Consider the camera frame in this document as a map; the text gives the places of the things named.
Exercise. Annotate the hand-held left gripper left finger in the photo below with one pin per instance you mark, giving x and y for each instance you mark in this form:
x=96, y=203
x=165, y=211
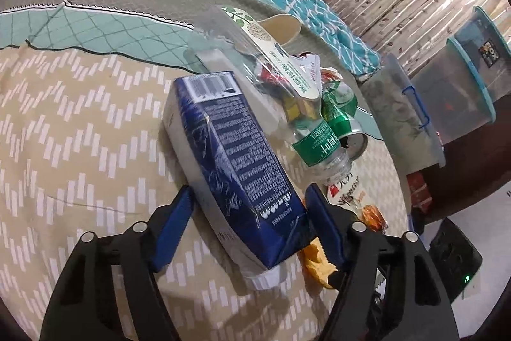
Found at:
x=171, y=233

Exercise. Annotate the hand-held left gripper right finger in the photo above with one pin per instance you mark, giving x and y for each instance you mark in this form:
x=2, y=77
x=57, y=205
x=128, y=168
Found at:
x=325, y=221

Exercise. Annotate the blue carton box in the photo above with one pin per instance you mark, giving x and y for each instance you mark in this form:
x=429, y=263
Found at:
x=239, y=165

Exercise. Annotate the crushed green can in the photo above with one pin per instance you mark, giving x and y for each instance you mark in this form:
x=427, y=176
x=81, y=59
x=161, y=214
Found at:
x=339, y=113

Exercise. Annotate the red brick-pattern item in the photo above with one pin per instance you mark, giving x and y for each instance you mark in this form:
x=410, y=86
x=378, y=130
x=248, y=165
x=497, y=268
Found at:
x=420, y=192

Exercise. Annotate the plastic bottle green label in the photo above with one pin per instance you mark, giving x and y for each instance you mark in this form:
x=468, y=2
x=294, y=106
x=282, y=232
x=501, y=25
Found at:
x=315, y=143

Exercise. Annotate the beige zigzag quilt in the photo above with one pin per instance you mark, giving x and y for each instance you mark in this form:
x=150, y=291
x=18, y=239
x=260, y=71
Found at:
x=80, y=125

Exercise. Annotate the orange red snack wrapper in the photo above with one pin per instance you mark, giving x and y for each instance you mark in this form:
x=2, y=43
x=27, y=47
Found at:
x=330, y=73

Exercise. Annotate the crumpled red white wrapper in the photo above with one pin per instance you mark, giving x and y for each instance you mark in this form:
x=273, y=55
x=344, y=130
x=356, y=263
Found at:
x=309, y=65

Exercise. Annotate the clear storage bin teal rim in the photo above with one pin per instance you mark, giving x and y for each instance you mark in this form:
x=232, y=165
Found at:
x=451, y=93
x=487, y=45

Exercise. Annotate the clear plastic packaging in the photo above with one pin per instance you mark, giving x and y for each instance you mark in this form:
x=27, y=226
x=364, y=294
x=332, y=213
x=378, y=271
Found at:
x=275, y=57

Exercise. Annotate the beige paper bowl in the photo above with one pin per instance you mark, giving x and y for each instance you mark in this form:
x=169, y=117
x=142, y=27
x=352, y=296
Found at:
x=281, y=29

